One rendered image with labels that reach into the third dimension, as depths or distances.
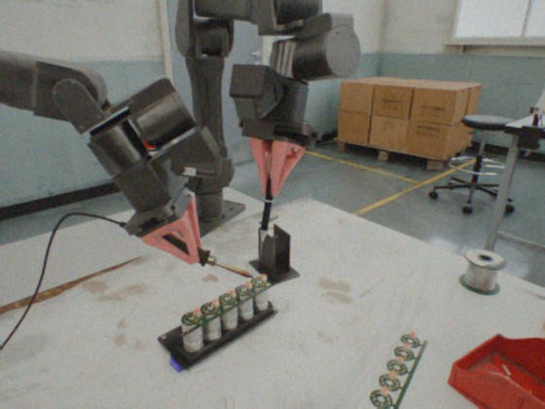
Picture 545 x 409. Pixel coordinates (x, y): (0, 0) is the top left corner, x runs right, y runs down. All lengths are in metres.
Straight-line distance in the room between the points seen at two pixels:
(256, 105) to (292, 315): 0.31
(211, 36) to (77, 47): 2.41
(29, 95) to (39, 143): 2.61
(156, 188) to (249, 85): 0.16
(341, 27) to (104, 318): 0.50
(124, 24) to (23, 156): 1.17
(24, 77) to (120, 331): 0.34
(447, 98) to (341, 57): 3.34
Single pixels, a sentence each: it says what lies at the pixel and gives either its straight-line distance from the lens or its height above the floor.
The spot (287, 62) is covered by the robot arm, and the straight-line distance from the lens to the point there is 0.52.
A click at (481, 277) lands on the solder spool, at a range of 0.71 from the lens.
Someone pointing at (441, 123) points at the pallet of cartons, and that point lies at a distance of 3.83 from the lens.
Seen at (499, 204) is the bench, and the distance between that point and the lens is 2.36.
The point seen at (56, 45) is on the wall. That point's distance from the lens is 3.08.
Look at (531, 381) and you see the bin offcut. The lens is 0.59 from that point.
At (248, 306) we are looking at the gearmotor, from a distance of 0.54.
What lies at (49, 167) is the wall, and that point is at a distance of 3.13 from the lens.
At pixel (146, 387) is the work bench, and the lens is 0.52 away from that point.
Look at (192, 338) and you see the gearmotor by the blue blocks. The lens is 0.50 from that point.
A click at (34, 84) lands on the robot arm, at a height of 1.08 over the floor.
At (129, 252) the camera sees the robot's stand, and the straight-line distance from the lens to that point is 0.79.
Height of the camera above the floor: 1.12
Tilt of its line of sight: 23 degrees down
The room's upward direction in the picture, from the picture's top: straight up
